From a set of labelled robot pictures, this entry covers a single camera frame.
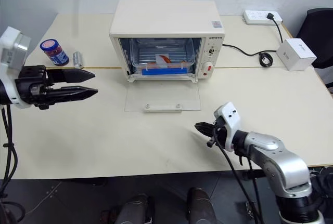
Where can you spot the clear food container blue clip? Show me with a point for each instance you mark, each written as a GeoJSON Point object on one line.
{"type": "Point", "coordinates": [162, 59]}

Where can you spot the glass toaster oven door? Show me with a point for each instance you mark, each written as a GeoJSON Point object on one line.
{"type": "Point", "coordinates": [161, 95]}

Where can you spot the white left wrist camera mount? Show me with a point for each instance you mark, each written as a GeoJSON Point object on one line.
{"type": "Point", "coordinates": [11, 52]}

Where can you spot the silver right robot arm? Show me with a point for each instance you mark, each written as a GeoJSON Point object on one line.
{"type": "Point", "coordinates": [286, 164]}

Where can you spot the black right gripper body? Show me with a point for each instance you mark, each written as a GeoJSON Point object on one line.
{"type": "Point", "coordinates": [220, 135]}

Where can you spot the black office chair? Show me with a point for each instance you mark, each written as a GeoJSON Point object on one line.
{"type": "Point", "coordinates": [316, 34]}

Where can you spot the white power strip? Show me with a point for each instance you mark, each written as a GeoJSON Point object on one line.
{"type": "Point", "coordinates": [256, 17]}

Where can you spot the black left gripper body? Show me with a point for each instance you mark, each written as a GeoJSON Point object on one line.
{"type": "Point", "coordinates": [30, 86]}

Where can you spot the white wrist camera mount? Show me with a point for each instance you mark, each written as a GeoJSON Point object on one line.
{"type": "Point", "coordinates": [231, 117]}
{"type": "Point", "coordinates": [11, 52]}

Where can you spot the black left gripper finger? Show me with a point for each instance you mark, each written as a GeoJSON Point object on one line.
{"type": "Point", "coordinates": [71, 76]}
{"type": "Point", "coordinates": [72, 94]}

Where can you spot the blue jar pink lid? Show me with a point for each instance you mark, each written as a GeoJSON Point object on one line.
{"type": "Point", "coordinates": [55, 52]}

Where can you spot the small oven temperature knob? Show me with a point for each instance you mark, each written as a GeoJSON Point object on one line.
{"type": "Point", "coordinates": [212, 51]}

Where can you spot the dark rounded shape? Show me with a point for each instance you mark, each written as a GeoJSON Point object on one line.
{"type": "Point", "coordinates": [200, 205]}
{"type": "Point", "coordinates": [135, 209]}

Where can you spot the cream toaster oven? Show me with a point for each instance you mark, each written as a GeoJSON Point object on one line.
{"type": "Point", "coordinates": [166, 18]}

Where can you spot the white cardboard box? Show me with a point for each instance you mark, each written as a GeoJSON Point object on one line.
{"type": "Point", "coordinates": [295, 55]}

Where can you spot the white red oven timer knob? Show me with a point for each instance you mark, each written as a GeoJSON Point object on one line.
{"type": "Point", "coordinates": [208, 67]}

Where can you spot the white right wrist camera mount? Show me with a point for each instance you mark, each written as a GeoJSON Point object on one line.
{"type": "Point", "coordinates": [231, 117]}

